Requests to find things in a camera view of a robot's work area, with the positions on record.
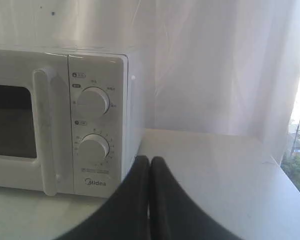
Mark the lower white control knob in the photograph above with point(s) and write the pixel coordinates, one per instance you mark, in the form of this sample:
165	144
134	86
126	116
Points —
93	149

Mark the white sheer curtain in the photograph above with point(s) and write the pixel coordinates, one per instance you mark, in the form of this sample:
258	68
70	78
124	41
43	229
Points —
218	66

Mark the white control knob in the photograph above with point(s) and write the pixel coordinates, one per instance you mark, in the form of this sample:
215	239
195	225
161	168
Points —
93	103
93	149

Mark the white microwave door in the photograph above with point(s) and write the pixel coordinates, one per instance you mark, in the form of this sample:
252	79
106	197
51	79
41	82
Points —
35	122

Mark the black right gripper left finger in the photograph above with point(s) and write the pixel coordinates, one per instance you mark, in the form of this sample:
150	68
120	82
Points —
124	216

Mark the upper white control knob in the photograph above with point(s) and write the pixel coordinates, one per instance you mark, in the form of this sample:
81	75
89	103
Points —
93	103

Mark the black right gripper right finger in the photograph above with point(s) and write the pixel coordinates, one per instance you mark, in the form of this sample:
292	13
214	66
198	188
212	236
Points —
173	214

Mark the white microwave oven body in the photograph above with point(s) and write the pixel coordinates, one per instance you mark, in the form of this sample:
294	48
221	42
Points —
120	75

